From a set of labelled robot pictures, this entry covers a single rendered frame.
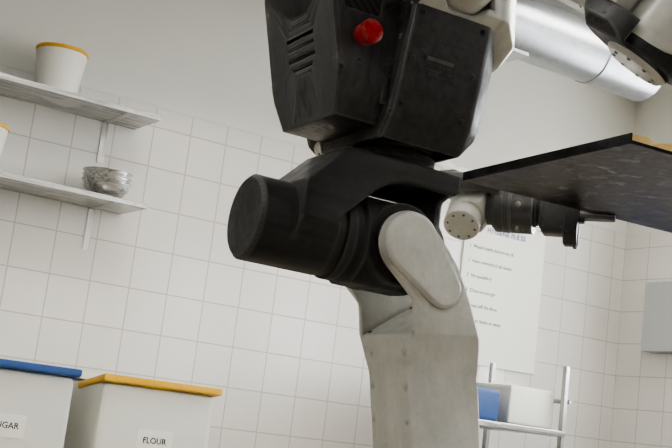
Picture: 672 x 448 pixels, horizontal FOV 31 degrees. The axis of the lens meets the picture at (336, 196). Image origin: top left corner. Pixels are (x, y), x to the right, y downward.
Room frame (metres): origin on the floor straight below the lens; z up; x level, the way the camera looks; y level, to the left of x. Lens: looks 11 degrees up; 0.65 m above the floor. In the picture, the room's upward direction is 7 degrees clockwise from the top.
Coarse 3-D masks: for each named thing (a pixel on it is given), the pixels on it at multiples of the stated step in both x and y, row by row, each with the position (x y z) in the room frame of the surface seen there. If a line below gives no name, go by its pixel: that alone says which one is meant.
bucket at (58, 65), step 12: (36, 48) 5.22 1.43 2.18; (48, 48) 5.15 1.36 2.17; (60, 48) 5.15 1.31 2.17; (72, 48) 5.16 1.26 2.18; (36, 60) 5.21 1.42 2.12; (48, 60) 5.15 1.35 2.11; (60, 60) 5.15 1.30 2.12; (72, 60) 5.18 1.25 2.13; (84, 60) 5.24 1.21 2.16; (36, 72) 5.20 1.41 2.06; (48, 72) 5.16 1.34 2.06; (60, 72) 5.16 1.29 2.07; (72, 72) 5.19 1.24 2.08; (48, 84) 5.16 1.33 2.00; (60, 84) 5.17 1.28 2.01; (72, 84) 5.20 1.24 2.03
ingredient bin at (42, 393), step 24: (0, 360) 4.70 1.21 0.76; (0, 384) 4.74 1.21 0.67; (24, 384) 4.79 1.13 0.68; (48, 384) 4.84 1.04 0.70; (72, 384) 4.90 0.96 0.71; (0, 408) 4.75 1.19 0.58; (24, 408) 4.80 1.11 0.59; (48, 408) 4.85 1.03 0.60; (0, 432) 4.75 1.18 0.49; (24, 432) 4.81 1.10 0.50; (48, 432) 4.86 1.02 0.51
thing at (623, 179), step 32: (544, 160) 1.71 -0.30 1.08; (576, 160) 1.68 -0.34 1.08; (608, 160) 1.65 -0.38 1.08; (640, 160) 1.63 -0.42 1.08; (512, 192) 1.94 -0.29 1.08; (544, 192) 1.91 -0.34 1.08; (576, 192) 1.88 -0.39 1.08; (608, 192) 1.85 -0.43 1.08; (640, 192) 1.83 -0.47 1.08; (640, 224) 2.07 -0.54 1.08
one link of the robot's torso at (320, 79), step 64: (320, 0) 1.47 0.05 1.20; (384, 0) 1.48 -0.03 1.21; (448, 0) 1.48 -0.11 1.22; (512, 0) 1.54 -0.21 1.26; (320, 64) 1.50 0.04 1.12; (384, 64) 1.48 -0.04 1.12; (448, 64) 1.51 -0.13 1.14; (320, 128) 1.56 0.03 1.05; (384, 128) 1.51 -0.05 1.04; (448, 128) 1.53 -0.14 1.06
